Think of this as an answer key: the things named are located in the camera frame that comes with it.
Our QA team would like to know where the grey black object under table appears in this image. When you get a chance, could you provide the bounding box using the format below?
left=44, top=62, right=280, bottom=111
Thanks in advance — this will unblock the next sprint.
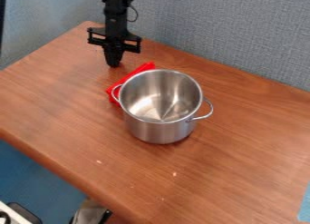
left=69, top=199, right=112, bottom=224

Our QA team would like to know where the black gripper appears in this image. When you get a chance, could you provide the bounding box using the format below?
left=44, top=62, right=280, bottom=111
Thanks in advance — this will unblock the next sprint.
left=86, top=11, right=141, bottom=67

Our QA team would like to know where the stainless steel pot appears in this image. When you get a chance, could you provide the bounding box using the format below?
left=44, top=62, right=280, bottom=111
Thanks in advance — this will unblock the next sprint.
left=110, top=69, right=213, bottom=144

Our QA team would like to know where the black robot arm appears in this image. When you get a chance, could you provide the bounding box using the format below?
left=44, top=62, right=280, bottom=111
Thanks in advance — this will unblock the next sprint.
left=86, top=0, right=141, bottom=68

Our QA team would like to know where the white black device corner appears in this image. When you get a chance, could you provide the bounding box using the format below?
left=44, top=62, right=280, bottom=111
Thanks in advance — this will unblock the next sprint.
left=0, top=200, right=42, bottom=224

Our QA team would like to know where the red plastic block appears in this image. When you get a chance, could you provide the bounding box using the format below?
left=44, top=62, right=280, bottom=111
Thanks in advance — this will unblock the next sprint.
left=105, top=62, right=155, bottom=105

